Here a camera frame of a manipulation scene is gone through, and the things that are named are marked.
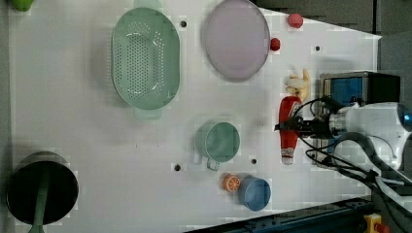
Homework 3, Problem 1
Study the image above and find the orange slice toy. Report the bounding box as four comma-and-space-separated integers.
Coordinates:
222, 174, 240, 192

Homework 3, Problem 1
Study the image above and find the yellow red emergency button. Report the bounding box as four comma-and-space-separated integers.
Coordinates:
363, 214, 391, 233

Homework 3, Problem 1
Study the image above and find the pink strawberry toy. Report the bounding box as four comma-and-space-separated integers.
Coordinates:
288, 14, 304, 29

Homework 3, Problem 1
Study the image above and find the green spatula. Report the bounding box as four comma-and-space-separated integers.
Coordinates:
28, 170, 50, 233

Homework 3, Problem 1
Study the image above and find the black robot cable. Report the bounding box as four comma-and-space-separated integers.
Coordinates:
291, 95, 412, 233

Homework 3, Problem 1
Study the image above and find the grey round plate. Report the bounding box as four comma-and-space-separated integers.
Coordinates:
204, 0, 270, 80

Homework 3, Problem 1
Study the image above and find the silver toaster oven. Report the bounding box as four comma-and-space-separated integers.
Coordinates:
319, 72, 411, 170

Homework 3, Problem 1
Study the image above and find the green oval colander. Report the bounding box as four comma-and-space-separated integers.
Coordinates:
111, 0, 180, 120

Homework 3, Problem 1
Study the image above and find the blue bowl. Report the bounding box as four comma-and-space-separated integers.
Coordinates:
238, 176, 271, 212

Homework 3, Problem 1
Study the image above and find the green toy fruit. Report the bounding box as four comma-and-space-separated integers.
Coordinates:
11, 0, 34, 12

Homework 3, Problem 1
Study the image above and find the blue aluminium frame rail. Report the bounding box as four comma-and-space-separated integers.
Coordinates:
185, 198, 373, 233

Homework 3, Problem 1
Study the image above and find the green measuring cup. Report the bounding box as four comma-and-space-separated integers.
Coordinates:
193, 121, 241, 172

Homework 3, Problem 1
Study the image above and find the red ketchup bottle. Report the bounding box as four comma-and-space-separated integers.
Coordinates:
279, 96, 301, 165

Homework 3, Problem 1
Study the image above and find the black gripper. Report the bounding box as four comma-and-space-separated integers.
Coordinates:
274, 117, 331, 139

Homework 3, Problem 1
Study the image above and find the black cylindrical container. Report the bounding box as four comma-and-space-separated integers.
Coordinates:
6, 151, 80, 225

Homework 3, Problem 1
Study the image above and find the red strawberry toy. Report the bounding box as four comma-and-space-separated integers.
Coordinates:
270, 38, 281, 51

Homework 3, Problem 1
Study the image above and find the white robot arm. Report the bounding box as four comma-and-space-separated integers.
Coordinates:
275, 99, 411, 211

